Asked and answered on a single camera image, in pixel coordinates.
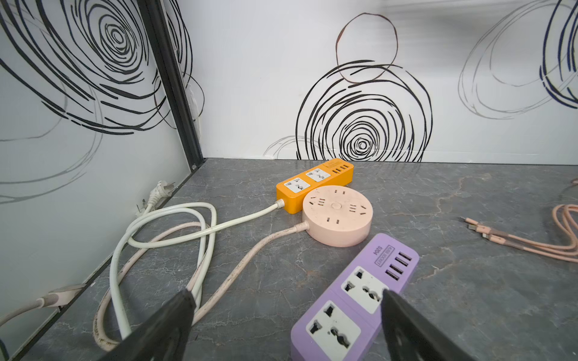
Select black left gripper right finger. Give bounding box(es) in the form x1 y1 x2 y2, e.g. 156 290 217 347
381 290 473 361

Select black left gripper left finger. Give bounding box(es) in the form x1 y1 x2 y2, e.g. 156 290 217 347
102 289 196 360

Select orange power strip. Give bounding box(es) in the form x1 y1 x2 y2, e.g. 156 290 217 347
275 158 355 214

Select purple power strip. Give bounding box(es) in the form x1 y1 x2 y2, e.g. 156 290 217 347
291 233 419 360

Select pink round power strip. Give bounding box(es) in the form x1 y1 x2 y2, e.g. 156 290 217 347
302 186 373 248

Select white wall plug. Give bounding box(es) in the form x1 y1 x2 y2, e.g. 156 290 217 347
135 180 176 218

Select pink multi-head USB cable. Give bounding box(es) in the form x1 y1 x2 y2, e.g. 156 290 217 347
460 204 578 264

